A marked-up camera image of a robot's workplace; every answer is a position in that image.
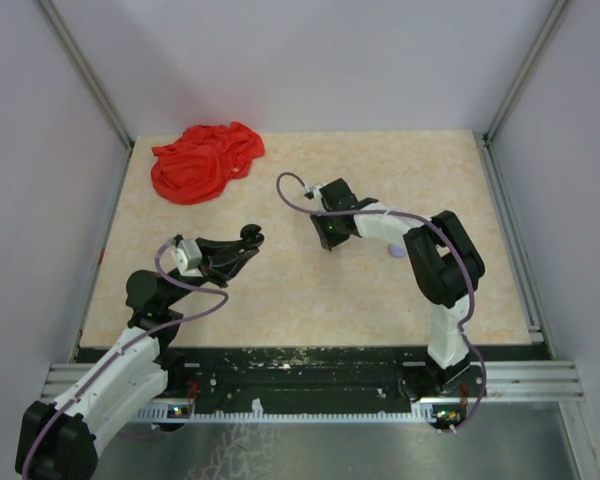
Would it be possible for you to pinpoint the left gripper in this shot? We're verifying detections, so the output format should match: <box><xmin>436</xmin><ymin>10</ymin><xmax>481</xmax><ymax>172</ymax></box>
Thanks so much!
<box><xmin>162</xmin><ymin>236</ymin><xmax>258</xmax><ymax>308</ymax></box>

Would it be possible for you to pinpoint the black earbud case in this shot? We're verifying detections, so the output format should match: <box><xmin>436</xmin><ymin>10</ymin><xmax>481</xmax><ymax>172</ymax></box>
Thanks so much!
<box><xmin>240</xmin><ymin>224</ymin><xmax>265</xmax><ymax>250</ymax></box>

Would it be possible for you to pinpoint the purple earbud case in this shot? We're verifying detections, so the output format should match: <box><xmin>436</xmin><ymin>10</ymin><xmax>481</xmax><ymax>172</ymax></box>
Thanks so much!
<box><xmin>388</xmin><ymin>245</ymin><xmax>407</xmax><ymax>258</ymax></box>

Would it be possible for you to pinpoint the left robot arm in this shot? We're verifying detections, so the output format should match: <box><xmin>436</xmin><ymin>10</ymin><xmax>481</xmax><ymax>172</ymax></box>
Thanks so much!
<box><xmin>15</xmin><ymin>224</ymin><xmax>265</xmax><ymax>479</ymax></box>

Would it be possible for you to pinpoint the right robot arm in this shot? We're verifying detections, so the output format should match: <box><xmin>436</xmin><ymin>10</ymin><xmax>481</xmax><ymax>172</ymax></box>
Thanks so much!
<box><xmin>305</xmin><ymin>179</ymin><xmax>486</xmax><ymax>396</ymax></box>

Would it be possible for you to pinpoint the red cloth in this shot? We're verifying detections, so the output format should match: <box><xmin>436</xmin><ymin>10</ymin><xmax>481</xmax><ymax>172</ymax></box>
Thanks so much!
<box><xmin>150</xmin><ymin>122</ymin><xmax>266</xmax><ymax>205</ymax></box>

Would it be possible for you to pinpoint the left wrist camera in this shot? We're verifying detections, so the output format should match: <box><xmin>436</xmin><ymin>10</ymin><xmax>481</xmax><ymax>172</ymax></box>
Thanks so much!
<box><xmin>172</xmin><ymin>239</ymin><xmax>203</xmax><ymax>277</ymax></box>

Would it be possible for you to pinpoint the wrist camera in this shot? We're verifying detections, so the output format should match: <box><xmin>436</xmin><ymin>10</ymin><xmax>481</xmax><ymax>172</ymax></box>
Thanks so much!
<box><xmin>304</xmin><ymin>184</ymin><xmax>323</xmax><ymax>202</ymax></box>
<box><xmin>172</xmin><ymin>239</ymin><xmax>203</xmax><ymax>277</ymax></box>

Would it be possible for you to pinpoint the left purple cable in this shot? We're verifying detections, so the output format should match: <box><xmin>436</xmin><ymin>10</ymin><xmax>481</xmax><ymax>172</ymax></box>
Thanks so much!
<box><xmin>19</xmin><ymin>242</ymin><xmax>230</xmax><ymax>479</ymax></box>

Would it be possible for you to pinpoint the purple cable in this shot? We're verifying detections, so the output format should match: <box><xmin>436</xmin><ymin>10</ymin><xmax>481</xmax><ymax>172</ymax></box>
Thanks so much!
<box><xmin>19</xmin><ymin>242</ymin><xmax>230</xmax><ymax>479</ymax></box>
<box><xmin>276</xmin><ymin>172</ymin><xmax>487</xmax><ymax>434</ymax></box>

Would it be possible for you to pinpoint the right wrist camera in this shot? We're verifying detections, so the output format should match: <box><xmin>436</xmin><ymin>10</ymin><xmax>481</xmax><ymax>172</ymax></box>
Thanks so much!
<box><xmin>304</xmin><ymin>184</ymin><xmax>323</xmax><ymax>202</ymax></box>

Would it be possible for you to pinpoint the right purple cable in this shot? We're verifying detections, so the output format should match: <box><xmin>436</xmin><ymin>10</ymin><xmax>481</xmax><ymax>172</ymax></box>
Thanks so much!
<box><xmin>276</xmin><ymin>172</ymin><xmax>487</xmax><ymax>434</ymax></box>

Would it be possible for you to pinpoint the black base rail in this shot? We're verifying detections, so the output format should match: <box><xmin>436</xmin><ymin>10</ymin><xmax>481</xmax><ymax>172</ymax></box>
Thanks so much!
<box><xmin>74</xmin><ymin>343</ymin><xmax>484</xmax><ymax>416</ymax></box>

